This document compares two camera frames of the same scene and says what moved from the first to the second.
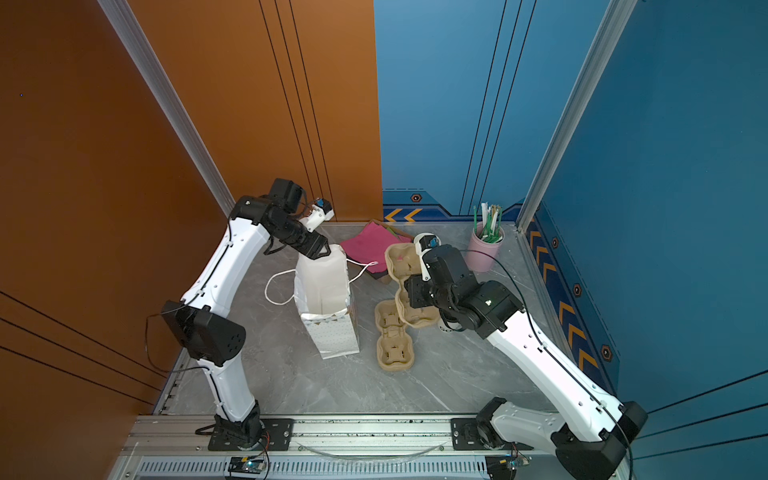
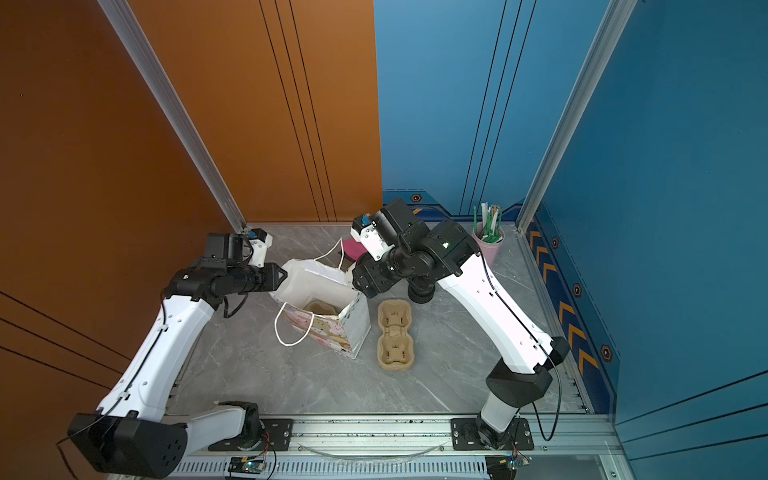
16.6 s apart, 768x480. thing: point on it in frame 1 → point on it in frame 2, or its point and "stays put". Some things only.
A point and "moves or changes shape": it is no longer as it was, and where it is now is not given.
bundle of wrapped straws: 487,222 stays put
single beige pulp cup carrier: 402,262 → 321,308
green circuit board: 247,464 stays put
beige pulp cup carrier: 395,346 stays put
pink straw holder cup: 481,254 stays put
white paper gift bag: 322,297 moves or changes shape
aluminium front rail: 179,447 stays put
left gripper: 315,245 → 272,281
